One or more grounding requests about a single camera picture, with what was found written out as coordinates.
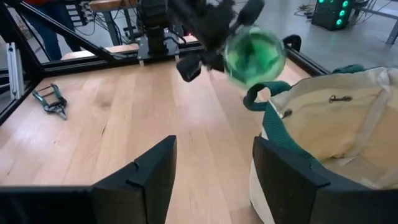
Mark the black computer tower green lights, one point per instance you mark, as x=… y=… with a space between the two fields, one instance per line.
x=326 y=15

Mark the black power strip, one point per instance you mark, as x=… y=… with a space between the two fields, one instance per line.
x=76 y=14

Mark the beige green-trimmed gardening bag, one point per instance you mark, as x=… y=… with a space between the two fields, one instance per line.
x=326 y=130

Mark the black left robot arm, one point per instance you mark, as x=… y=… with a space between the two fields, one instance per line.
x=155 y=18

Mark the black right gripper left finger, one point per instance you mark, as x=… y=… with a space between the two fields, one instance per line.
x=124 y=196

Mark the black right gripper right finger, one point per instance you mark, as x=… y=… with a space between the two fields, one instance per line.
x=295 y=193

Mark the person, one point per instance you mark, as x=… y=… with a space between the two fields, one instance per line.
x=49 y=34

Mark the wooden top desk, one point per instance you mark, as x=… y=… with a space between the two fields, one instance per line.
x=109 y=4

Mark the grey metal desk frame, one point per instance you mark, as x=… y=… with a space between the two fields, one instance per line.
x=393 y=34

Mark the green spray bottle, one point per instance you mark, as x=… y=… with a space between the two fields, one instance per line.
x=255 y=56

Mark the black table frame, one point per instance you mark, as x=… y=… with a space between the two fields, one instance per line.
x=77 y=68

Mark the silver aluminium bracket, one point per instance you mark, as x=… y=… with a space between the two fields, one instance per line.
x=15 y=71

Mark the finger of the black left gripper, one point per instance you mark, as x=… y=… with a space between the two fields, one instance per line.
x=189 y=68
x=251 y=12

